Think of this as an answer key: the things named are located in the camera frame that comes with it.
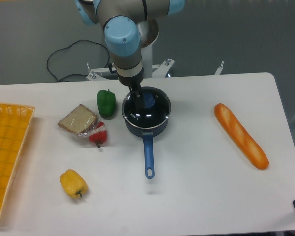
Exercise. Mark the yellow bell pepper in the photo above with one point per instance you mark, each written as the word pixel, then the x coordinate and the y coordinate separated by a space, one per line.
pixel 73 184

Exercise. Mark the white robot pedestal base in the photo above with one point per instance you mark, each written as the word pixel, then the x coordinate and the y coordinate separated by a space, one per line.
pixel 149 32

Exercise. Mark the wrapped bread slice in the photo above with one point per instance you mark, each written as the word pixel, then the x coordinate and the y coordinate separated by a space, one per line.
pixel 81 121

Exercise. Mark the glass lid with blue knob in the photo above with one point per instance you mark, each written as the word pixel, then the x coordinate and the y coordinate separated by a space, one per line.
pixel 155 111

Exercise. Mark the orange baguette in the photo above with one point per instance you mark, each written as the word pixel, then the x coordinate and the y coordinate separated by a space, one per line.
pixel 243 140

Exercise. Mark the blue saucepan with handle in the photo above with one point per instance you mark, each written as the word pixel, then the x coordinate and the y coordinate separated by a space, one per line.
pixel 147 136

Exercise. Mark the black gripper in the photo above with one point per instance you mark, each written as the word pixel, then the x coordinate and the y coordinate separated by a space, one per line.
pixel 134 84

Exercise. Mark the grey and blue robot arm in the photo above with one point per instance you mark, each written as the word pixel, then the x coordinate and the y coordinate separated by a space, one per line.
pixel 119 19

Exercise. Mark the green bell pepper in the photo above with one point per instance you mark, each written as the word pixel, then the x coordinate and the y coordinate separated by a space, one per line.
pixel 106 102

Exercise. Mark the yellow woven basket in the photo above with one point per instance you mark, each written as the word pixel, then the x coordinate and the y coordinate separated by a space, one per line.
pixel 15 121

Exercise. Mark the red bell pepper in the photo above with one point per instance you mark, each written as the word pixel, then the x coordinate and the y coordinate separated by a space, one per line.
pixel 99 137

